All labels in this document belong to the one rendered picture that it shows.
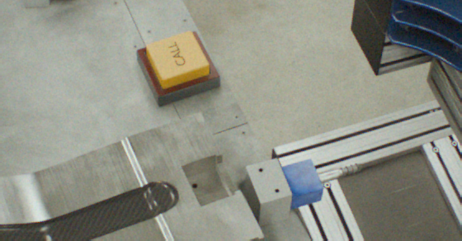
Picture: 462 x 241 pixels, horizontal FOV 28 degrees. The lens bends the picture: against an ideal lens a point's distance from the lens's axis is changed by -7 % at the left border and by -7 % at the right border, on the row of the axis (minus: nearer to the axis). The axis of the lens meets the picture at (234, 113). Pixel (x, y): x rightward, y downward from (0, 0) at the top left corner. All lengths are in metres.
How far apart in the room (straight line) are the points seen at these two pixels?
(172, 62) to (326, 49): 1.14
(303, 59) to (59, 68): 1.11
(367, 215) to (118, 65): 0.73
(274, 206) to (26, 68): 0.38
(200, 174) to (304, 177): 0.12
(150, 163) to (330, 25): 1.36
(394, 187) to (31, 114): 0.86
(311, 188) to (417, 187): 0.79
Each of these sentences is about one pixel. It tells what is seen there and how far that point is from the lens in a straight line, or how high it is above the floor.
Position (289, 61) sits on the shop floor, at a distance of 2.25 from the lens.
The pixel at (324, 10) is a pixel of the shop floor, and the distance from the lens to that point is 2.37.
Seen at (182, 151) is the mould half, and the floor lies 0.89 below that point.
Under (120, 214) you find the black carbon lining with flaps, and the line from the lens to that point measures 1.00.
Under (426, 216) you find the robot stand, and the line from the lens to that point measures 1.82.
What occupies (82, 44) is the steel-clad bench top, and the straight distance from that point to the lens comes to 1.25.
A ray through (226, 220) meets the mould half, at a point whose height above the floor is 0.89.
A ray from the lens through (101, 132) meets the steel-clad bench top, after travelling 1.16.
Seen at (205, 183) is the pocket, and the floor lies 0.86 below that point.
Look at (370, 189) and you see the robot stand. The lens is 1.83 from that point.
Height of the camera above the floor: 1.75
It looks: 54 degrees down
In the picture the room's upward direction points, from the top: 2 degrees clockwise
